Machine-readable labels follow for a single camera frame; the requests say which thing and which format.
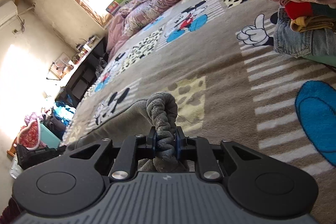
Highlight grey sweatpants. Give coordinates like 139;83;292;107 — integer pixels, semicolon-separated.
66;92;189;173

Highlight dark wooden desk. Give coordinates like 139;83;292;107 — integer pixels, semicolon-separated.
55;37;107;108

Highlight teal storage box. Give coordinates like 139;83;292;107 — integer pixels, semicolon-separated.
40;123;60;148

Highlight Mickey Mouse brown blanket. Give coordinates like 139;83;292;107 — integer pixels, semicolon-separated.
60;0;336;177

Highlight red floral heart cushion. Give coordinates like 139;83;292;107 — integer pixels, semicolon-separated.
17;118;45;151

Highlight folded green garment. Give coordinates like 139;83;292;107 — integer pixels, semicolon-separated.
303;55;336;67

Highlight folded yellow garment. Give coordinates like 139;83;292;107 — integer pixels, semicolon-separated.
290;16;335;32

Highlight folded blue jeans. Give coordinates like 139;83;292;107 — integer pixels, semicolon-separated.
273;8;336;58

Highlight folded red green sweater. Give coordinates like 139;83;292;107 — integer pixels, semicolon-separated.
285;2;336;19

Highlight white air conditioner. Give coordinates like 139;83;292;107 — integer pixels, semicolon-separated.
0;1;18;27

